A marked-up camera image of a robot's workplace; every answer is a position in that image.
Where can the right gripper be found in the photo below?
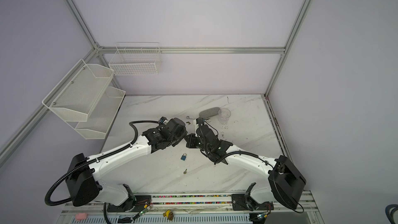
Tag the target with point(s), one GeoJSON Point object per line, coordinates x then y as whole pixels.
{"type": "Point", "coordinates": [189, 142]}

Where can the upper white mesh shelf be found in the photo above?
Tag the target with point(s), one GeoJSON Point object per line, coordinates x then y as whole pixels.
{"type": "Point", "coordinates": [76, 96]}

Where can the blue padlock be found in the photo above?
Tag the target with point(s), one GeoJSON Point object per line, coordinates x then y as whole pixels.
{"type": "Point", "coordinates": [183, 157]}

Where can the grey fabric case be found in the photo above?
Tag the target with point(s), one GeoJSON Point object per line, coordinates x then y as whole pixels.
{"type": "Point", "coordinates": [208, 113]}

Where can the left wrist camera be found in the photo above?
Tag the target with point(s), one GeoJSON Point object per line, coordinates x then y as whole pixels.
{"type": "Point", "coordinates": [163, 120]}

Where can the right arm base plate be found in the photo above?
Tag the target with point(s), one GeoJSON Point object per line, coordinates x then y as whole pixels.
{"type": "Point", "coordinates": [245, 202]}

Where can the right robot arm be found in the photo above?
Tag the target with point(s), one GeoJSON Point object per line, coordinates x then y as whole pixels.
{"type": "Point", "coordinates": [286, 182]}

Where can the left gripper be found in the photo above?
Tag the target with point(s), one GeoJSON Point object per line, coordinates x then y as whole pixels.
{"type": "Point", "coordinates": [183, 134]}

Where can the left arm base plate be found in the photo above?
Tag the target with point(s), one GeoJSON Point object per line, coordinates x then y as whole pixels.
{"type": "Point", "coordinates": [132, 204]}

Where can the clear plastic cup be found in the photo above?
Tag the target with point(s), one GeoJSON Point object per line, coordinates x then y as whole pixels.
{"type": "Point", "coordinates": [224, 116]}

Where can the pink eraser on rail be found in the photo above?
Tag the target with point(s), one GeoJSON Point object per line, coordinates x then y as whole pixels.
{"type": "Point", "coordinates": [81, 216]}

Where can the white mesh shelf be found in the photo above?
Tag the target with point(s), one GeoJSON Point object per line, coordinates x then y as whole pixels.
{"type": "Point", "coordinates": [100, 121]}
{"type": "Point", "coordinates": [76, 96]}

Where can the aluminium rail bed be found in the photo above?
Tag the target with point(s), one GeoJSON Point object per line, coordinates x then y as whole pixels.
{"type": "Point", "coordinates": [196, 208]}

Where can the white wire basket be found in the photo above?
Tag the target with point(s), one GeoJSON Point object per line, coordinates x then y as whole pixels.
{"type": "Point", "coordinates": [136, 58]}

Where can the lower white mesh shelf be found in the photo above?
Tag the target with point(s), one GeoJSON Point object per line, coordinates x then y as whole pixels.
{"type": "Point", "coordinates": [100, 121]}

